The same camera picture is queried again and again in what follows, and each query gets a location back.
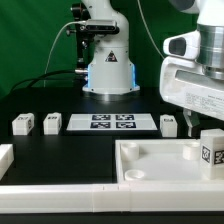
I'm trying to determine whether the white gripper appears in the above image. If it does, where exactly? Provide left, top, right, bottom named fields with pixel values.
left=159, top=31, right=224, bottom=138

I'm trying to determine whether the white square tabletop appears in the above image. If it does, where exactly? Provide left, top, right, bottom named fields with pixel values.
left=115, top=139, right=224, bottom=182

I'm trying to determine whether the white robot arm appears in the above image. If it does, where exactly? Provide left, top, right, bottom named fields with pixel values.
left=81, top=0, right=224, bottom=121

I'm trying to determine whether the white marker sheet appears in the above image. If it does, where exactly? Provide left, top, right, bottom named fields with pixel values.
left=67, top=113, right=157, bottom=131

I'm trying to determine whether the white cable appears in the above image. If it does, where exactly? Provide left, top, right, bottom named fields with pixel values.
left=43, top=0, right=166, bottom=88

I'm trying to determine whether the white front rail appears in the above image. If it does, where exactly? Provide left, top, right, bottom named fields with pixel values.
left=0, top=182, right=224, bottom=214

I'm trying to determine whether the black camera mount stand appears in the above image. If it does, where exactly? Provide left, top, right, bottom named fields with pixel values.
left=66, top=3, right=93, bottom=84

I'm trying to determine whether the black depth camera bar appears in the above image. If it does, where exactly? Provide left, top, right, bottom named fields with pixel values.
left=85, top=19, right=119, bottom=34

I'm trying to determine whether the black cable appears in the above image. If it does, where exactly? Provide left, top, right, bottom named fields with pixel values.
left=9, top=69, right=84, bottom=94

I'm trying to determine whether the left white rail piece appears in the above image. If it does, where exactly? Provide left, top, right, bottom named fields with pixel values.
left=0, top=144, right=14, bottom=180

